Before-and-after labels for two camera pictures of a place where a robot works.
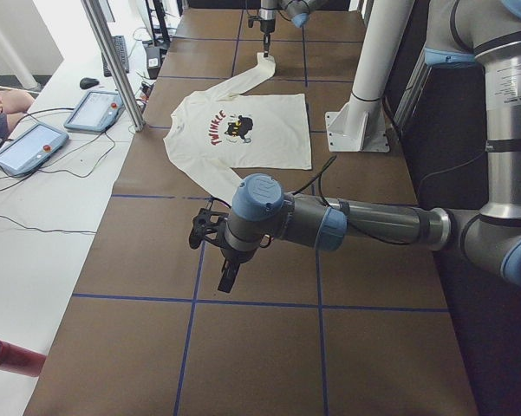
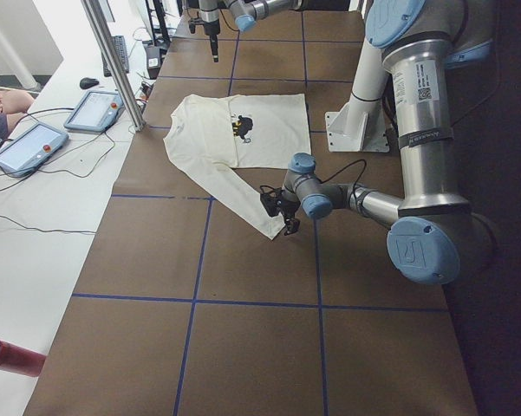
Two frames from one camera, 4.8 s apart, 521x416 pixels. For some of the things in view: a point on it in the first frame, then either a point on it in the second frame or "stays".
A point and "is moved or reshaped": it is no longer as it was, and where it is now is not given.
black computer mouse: [87, 82] stays
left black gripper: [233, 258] to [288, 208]
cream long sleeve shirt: [217, 133] is moved or reshaped
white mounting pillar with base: [360, 126] stays
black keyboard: [120, 45] stays
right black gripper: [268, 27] to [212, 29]
